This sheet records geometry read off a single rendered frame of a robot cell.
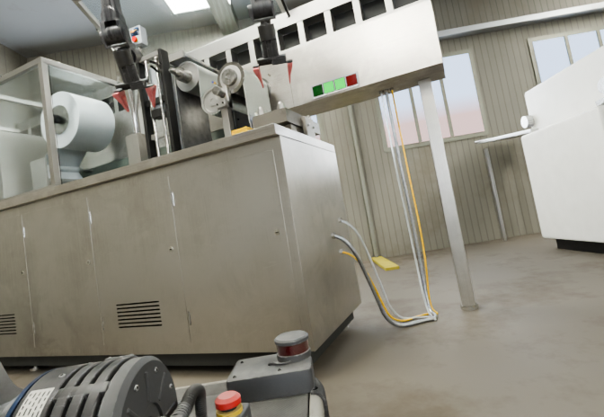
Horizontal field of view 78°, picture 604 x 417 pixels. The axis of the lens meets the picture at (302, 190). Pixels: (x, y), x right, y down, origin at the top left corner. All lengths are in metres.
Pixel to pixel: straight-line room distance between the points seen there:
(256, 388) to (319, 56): 1.63
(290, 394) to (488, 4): 4.92
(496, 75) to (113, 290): 4.35
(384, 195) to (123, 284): 3.08
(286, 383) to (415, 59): 1.52
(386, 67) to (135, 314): 1.58
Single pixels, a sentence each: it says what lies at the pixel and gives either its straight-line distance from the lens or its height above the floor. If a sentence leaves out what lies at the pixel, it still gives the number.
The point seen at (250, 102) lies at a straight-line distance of 1.79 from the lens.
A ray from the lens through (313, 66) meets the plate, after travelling 2.03.
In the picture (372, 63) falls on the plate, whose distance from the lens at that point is 1.93.
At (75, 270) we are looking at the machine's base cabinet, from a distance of 2.08.
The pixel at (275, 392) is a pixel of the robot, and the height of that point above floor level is 0.25.
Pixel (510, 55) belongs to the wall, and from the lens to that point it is 5.10.
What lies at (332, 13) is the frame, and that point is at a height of 1.58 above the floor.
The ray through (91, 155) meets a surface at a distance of 2.42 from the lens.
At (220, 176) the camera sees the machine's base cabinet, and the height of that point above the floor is 0.76.
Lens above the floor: 0.54
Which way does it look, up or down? 5 degrees up
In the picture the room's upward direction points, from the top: 9 degrees counter-clockwise
